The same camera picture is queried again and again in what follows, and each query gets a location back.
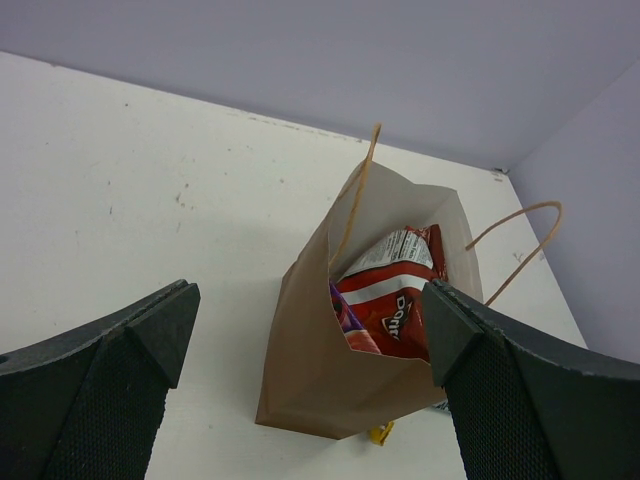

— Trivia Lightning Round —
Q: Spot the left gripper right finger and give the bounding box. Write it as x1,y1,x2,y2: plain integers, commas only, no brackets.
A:
422,280,639,479

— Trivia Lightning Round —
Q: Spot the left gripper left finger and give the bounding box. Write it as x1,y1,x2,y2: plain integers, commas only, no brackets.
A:
1,280,201,479

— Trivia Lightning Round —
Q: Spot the grey snack packet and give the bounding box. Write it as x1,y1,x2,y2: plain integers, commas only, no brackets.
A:
431,400,451,414

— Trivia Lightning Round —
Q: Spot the yellow snack packet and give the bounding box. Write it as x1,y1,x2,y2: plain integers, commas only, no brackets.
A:
368,421,395,446

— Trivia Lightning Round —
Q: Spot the purple Fox's candy bag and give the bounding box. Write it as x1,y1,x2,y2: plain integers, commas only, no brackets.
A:
329,282,382,355

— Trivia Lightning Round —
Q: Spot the red Doritos chip bag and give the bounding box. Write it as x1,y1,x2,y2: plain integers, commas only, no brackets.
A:
334,224,448,362

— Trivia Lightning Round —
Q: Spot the brown paper bag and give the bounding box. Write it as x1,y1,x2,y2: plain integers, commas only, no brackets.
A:
255,156,492,443

